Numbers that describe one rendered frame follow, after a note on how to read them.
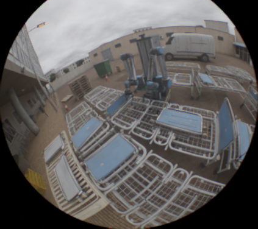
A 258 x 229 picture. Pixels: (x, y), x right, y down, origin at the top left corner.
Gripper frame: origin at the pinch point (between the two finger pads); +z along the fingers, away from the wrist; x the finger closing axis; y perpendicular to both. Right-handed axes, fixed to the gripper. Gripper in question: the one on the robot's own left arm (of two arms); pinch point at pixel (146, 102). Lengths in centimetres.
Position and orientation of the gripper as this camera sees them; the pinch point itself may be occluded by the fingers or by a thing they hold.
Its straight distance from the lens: 137.8
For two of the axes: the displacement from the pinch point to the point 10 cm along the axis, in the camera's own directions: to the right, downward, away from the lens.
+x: 7.1, 3.3, -6.2
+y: -7.0, 2.0, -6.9
